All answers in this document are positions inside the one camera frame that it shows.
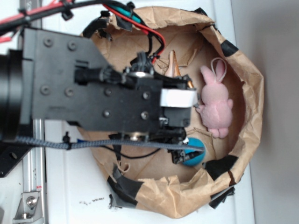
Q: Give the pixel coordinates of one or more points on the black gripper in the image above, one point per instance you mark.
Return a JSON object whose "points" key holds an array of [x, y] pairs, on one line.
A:
{"points": [[137, 105]]}

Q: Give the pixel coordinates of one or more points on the orange spiral sea shell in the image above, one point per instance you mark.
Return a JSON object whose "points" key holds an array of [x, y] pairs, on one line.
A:
{"points": [[174, 72]]}

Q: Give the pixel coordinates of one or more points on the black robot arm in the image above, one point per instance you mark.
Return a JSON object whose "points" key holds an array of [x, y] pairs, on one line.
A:
{"points": [[64, 77]]}

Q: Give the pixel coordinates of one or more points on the blue rubber ball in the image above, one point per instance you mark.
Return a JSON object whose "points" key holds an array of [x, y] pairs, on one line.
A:
{"points": [[198, 159]]}

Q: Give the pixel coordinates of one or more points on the pink plush bunny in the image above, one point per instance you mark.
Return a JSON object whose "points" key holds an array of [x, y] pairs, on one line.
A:
{"points": [[216, 110]]}

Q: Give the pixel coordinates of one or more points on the brown paper bag basket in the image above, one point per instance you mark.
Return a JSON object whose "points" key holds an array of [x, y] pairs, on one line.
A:
{"points": [[155, 183]]}

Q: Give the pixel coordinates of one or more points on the aluminium extrusion rail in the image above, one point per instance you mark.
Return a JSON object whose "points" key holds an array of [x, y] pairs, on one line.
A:
{"points": [[33, 162]]}

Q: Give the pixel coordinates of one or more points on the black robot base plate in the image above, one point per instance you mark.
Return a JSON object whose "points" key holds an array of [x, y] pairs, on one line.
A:
{"points": [[10, 156]]}

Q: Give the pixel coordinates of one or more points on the metal corner bracket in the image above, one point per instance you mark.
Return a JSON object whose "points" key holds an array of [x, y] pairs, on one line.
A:
{"points": [[30, 209]]}

